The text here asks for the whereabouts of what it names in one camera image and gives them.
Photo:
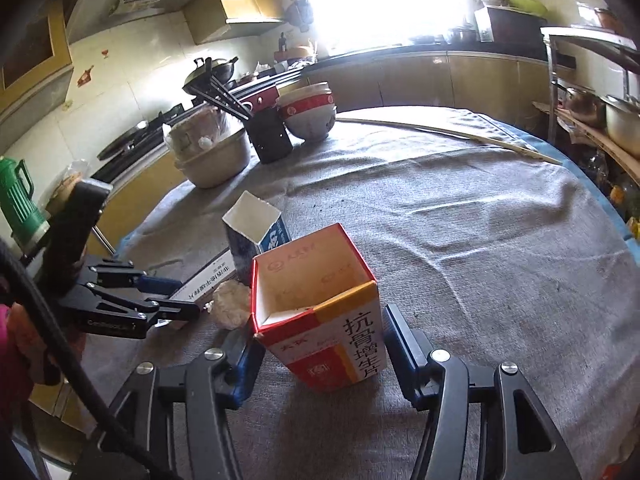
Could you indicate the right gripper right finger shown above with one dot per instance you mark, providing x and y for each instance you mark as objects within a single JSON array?
[{"x": 518, "y": 439}]

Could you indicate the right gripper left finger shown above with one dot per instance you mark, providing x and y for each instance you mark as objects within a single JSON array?
[{"x": 184, "y": 407}]

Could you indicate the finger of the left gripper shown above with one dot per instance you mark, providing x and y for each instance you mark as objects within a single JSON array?
[
  {"x": 93, "y": 309},
  {"x": 114, "y": 273}
]

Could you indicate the long white medicine box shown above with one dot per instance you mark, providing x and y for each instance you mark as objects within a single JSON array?
[{"x": 199, "y": 288}]

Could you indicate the white tissue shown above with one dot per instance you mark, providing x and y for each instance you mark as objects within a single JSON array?
[{"x": 230, "y": 305}]

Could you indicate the blue white small carton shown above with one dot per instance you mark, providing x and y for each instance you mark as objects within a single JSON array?
[{"x": 253, "y": 226}]

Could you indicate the red orange medicine box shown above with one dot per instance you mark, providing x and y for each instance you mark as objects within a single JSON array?
[{"x": 316, "y": 308}]

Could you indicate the person's left hand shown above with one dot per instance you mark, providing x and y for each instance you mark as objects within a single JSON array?
[{"x": 24, "y": 336}]

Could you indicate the green thermos jug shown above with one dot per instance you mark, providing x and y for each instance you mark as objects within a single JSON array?
[{"x": 25, "y": 219}]

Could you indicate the cream stacked bowls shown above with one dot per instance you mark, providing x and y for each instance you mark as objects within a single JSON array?
[{"x": 209, "y": 146}]

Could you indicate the black chopstick holder cup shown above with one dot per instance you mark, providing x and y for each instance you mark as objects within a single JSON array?
[{"x": 267, "y": 133}]

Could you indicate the black wok on stove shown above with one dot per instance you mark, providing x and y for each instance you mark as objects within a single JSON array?
[{"x": 206, "y": 69}]

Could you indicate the white red striped bowl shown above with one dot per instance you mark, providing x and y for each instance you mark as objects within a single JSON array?
[{"x": 308, "y": 113}]

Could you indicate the steel cooking pot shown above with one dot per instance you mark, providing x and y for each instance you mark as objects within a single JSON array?
[{"x": 623, "y": 124}]

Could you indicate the yellow lower cabinets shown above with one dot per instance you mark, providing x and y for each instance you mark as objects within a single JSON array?
[{"x": 501, "y": 86}]

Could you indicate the microwave oven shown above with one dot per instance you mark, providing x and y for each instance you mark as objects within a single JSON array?
[{"x": 506, "y": 26}]

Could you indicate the yellow wall cabinet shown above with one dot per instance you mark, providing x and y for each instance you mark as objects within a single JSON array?
[{"x": 41, "y": 54}]

